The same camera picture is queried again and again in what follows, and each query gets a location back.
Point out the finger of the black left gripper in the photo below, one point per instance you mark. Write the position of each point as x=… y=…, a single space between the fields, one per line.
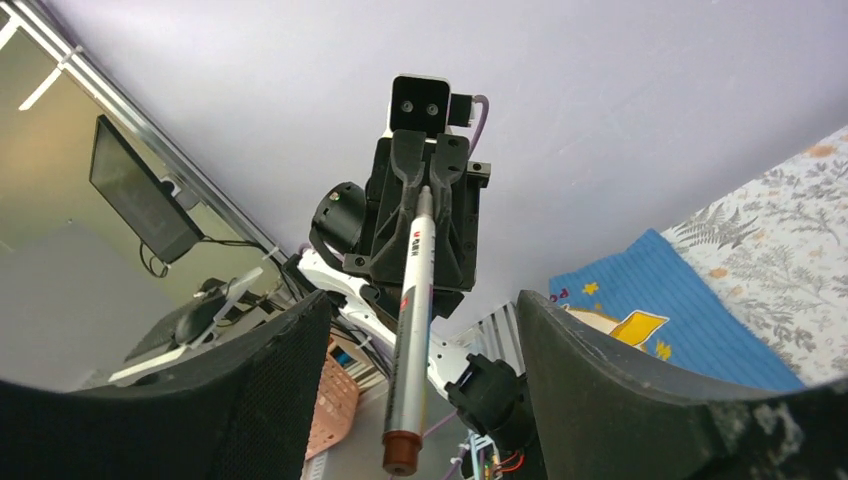
x=448 y=180
x=401 y=156

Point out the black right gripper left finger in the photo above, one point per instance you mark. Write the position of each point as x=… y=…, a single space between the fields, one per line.
x=242 y=410

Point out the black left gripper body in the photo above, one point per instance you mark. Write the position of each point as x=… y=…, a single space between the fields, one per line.
x=447 y=275

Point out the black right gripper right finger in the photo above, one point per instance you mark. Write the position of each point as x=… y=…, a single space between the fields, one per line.
x=606 y=410

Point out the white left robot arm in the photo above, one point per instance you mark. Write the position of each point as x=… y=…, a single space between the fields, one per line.
x=490 y=396

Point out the orange plastic basket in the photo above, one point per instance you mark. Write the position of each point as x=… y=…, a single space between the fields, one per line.
x=335 y=406

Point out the blue Pikachu cloth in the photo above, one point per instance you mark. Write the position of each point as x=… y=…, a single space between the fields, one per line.
x=649 y=298

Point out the floral patterned table mat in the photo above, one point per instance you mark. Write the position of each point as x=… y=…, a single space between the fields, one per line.
x=775 y=253

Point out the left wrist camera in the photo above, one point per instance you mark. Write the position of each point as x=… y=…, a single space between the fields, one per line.
x=427 y=104

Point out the black wall monitor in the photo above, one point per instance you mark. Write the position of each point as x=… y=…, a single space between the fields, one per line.
x=137 y=195

